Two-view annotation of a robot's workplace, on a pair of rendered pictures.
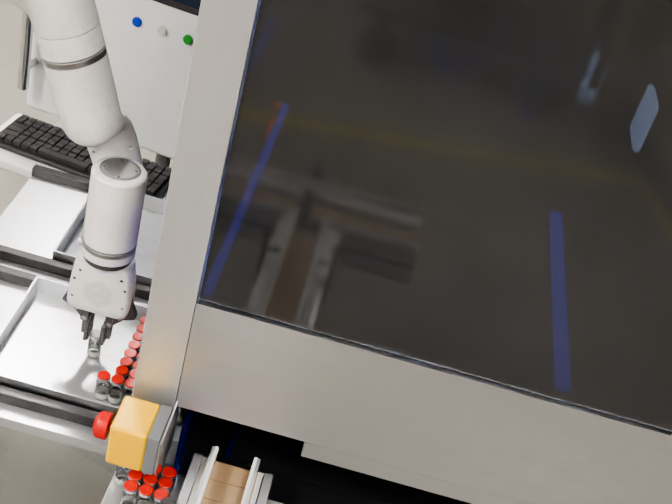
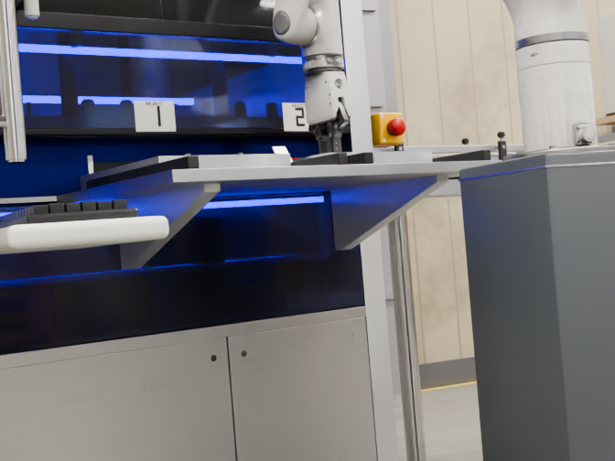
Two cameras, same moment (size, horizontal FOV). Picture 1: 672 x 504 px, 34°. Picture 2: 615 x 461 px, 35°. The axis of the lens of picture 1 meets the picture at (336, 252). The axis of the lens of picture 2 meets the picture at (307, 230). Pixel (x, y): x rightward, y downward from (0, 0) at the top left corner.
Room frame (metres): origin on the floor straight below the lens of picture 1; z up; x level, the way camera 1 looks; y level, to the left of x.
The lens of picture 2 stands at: (2.55, 1.95, 0.76)
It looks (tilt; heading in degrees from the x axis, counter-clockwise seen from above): 0 degrees down; 236
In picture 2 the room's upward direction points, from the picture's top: 5 degrees counter-clockwise
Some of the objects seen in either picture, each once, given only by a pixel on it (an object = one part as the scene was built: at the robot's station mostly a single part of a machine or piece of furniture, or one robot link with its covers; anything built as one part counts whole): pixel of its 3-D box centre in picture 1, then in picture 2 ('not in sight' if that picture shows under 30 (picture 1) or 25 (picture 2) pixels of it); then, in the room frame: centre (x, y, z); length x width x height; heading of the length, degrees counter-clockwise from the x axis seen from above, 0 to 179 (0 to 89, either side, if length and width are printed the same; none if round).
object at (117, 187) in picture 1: (115, 202); (318, 25); (1.39, 0.35, 1.19); 0.09 x 0.08 x 0.13; 12
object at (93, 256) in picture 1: (107, 246); (323, 65); (1.38, 0.35, 1.11); 0.09 x 0.08 x 0.03; 91
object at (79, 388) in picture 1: (105, 354); (329, 169); (1.37, 0.32, 0.90); 0.34 x 0.26 x 0.04; 91
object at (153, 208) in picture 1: (161, 245); (181, 175); (1.71, 0.33, 0.90); 0.34 x 0.26 x 0.04; 91
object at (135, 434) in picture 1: (137, 434); (383, 130); (1.12, 0.20, 1.00); 0.08 x 0.07 x 0.07; 91
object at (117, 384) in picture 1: (130, 358); not in sight; (1.37, 0.28, 0.90); 0.18 x 0.02 x 0.05; 1
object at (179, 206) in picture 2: not in sight; (167, 230); (1.79, 0.41, 0.80); 0.34 x 0.03 x 0.13; 91
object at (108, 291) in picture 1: (104, 277); (325, 96); (1.38, 0.34, 1.05); 0.10 x 0.07 x 0.11; 91
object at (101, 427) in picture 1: (107, 425); (395, 127); (1.12, 0.25, 0.99); 0.04 x 0.04 x 0.04; 1
